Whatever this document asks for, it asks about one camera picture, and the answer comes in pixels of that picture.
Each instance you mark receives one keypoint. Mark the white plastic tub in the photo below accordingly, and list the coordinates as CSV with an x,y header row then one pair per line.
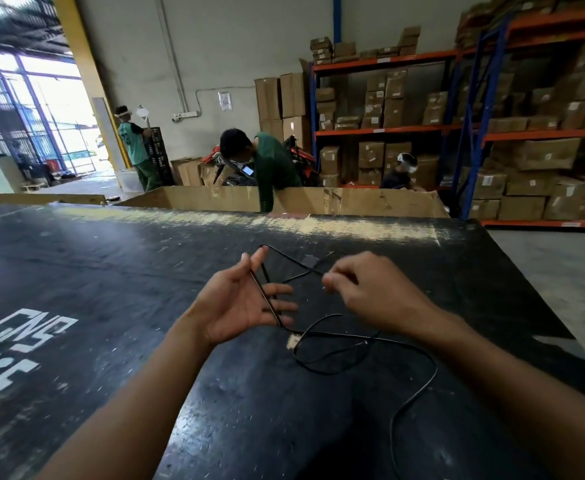
x,y
128,180

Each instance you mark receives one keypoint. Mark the wide blue orange shelf rack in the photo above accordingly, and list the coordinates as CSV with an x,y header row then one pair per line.
x,y
547,133

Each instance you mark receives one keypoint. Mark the clear tape piece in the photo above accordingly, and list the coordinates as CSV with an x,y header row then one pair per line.
x,y
310,260

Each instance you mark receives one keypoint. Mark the blue steel pillar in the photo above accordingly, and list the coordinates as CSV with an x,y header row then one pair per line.
x,y
337,17

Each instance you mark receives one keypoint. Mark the white flat panel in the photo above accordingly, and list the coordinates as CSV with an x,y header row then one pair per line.
x,y
106,134

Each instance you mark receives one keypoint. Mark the open cardboard boxes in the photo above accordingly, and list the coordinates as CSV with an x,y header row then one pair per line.
x,y
190,172

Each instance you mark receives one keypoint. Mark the person's right forearm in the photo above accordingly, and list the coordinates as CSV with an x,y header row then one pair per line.
x,y
522,394

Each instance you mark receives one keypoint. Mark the white diamond sign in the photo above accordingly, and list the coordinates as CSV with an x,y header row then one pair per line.
x,y
142,113

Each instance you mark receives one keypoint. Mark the grey conduit pipe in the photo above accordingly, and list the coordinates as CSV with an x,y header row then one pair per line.
x,y
170,49

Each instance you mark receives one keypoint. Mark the person's left forearm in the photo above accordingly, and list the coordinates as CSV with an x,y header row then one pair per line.
x,y
132,409

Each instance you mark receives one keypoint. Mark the cardboard boxes on narrow rack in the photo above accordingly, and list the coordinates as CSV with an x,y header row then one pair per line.
x,y
372,154

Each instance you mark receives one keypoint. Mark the narrow blue orange shelf rack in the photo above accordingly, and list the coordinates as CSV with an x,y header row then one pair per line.
x,y
352,64

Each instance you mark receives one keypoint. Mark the stack of tall cardboard boxes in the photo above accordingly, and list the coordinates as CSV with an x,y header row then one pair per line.
x,y
292,94

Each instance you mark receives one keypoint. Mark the flat wooden board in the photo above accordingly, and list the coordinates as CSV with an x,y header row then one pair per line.
x,y
37,198

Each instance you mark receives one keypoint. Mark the white socket box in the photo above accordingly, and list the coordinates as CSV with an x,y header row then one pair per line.
x,y
185,114

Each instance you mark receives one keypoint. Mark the white paper notice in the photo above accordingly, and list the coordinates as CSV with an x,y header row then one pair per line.
x,y
225,100

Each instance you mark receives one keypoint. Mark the large cardboard bin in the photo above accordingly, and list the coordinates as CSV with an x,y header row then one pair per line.
x,y
362,202

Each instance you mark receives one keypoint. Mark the blue metal gate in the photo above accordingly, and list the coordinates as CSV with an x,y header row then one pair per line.
x,y
2,109

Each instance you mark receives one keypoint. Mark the person's left hand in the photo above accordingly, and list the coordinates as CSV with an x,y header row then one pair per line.
x,y
232,304

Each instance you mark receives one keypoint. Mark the yellow door post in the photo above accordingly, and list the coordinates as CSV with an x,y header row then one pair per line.
x,y
80,54

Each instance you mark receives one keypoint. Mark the black motorcycle with red parts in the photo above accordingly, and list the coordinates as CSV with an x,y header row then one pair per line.
x,y
305,167

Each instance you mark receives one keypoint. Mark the person's right hand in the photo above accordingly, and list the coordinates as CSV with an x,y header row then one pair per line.
x,y
382,294

